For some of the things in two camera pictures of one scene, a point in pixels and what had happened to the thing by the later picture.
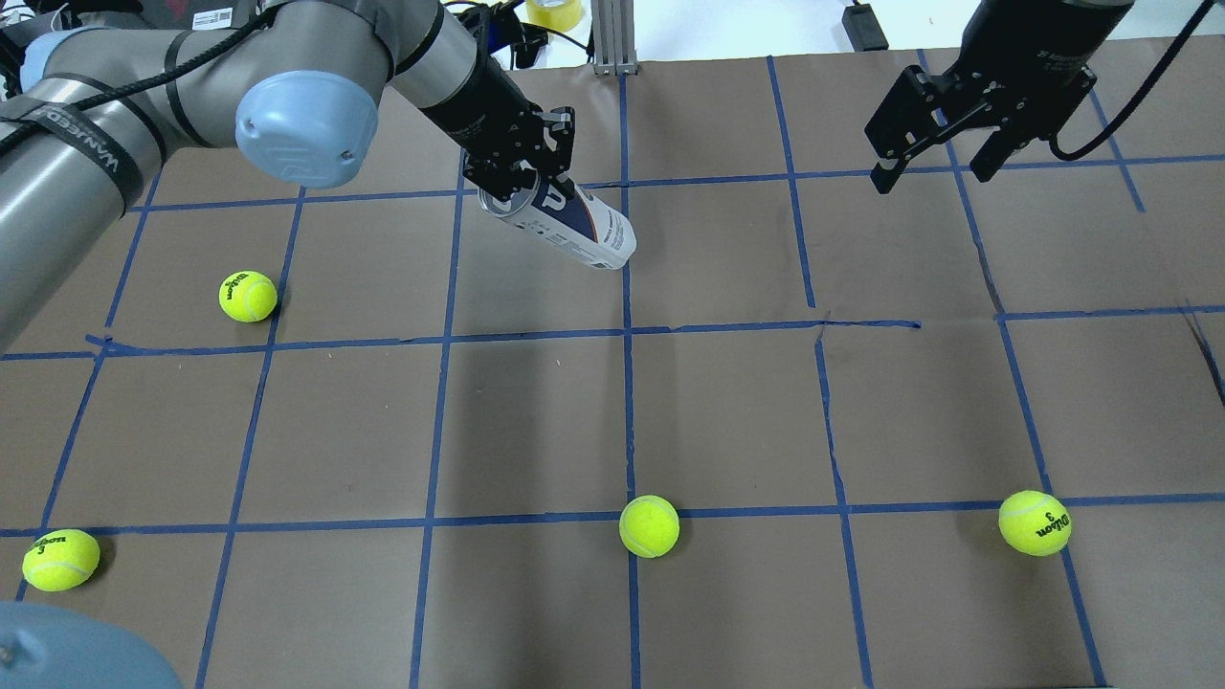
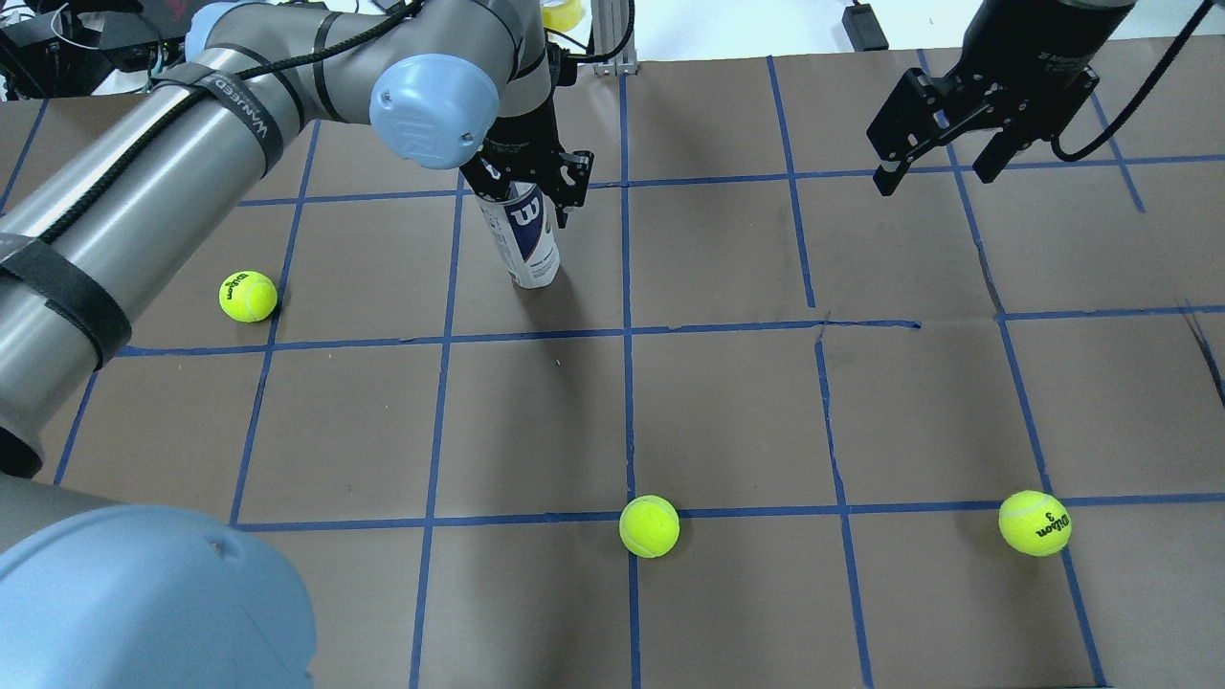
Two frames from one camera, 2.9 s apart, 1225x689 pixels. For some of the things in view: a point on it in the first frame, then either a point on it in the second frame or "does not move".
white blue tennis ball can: [560, 213] to [523, 231]
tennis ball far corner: [247, 296] does not move
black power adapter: [864, 28] does not move
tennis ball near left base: [649, 525] does not move
